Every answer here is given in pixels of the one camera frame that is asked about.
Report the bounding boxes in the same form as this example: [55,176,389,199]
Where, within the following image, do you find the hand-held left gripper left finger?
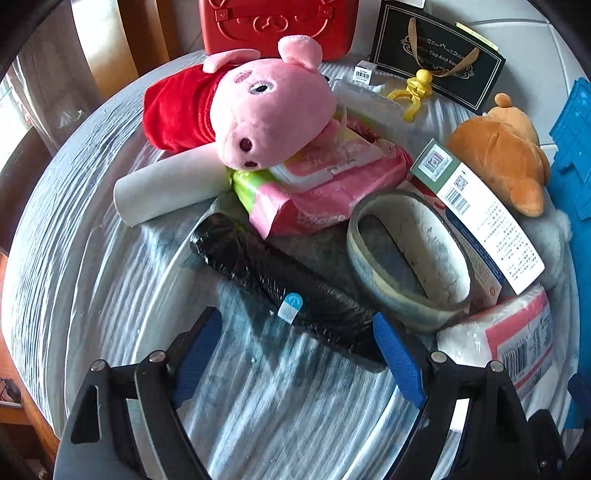
[53,305,223,480]

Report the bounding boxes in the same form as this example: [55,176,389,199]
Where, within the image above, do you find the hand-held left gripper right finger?
[372,311,566,480]

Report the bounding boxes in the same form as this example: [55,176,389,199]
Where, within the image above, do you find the black trash bag roll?
[190,215,386,367]

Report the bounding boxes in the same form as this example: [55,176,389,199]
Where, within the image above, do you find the white blue medicine box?
[397,180,504,308]

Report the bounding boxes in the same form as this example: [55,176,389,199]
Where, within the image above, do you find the green and white carton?
[409,137,546,296]

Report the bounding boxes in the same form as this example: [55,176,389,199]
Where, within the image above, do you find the blue plastic crate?
[549,78,591,430]

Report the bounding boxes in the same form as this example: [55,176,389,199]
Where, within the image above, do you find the clear plastic blue-label box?
[330,79,402,121]

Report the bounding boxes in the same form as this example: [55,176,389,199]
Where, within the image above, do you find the white pink tissue pack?
[436,284,555,402]

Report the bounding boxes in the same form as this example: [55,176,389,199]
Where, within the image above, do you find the grey tape roll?
[347,190,474,333]

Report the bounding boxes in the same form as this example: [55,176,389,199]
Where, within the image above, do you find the white paper roll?
[114,148,232,228]

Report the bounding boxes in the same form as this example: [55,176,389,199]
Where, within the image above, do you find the pink wet wipes pack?
[231,115,413,240]

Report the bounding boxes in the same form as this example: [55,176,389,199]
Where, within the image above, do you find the grey fluffy plush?
[522,203,578,361]

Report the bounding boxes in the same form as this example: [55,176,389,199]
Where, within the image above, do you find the brown bear plush toy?
[445,92,552,217]

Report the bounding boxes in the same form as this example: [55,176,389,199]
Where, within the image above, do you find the pink pig plush toy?
[142,36,340,171]

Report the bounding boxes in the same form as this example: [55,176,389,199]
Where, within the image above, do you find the yellow duck clip tongs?
[387,68,435,121]

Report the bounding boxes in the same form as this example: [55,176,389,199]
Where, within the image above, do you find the small white barcode box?
[353,59,377,85]

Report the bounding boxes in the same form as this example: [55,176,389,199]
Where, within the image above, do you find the black paper gift bag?
[369,0,507,116]

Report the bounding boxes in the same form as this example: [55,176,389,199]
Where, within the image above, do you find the wooden chair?
[71,0,190,100]

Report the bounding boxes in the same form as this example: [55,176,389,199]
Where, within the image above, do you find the red bear-embossed carry case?
[199,0,354,61]

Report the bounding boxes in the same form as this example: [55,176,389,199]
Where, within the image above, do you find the yellowish flat box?
[455,21,499,51]

